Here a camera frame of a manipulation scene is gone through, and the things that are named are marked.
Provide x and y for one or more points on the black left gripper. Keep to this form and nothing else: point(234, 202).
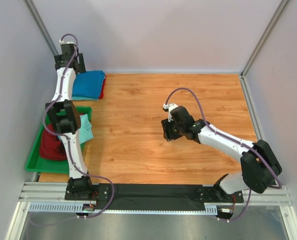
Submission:
point(81, 64)

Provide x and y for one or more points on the grey slotted cable duct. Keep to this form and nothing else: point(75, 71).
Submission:
point(83, 208)

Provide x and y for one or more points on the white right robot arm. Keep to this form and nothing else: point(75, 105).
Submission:
point(259, 165)

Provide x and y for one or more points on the folded light blue t shirt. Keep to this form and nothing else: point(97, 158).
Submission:
point(83, 98)

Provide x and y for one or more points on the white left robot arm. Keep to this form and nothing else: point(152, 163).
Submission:
point(66, 122)

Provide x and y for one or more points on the dark red t shirt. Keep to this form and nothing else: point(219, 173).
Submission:
point(51, 148)

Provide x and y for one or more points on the mint green t shirt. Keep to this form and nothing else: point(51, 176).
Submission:
point(85, 131)

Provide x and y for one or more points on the aluminium frame post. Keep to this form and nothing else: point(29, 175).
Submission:
point(281, 8)
point(41, 27)

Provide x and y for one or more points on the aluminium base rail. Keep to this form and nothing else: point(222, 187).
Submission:
point(55, 192)

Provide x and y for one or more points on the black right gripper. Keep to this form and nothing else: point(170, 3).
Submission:
point(168, 134)

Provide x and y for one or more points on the left aluminium frame post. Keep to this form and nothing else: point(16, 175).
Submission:
point(41, 27)

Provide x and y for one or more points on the folded red t shirt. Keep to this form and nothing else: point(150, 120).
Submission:
point(101, 96)

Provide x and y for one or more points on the right aluminium frame post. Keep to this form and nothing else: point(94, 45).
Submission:
point(281, 8)

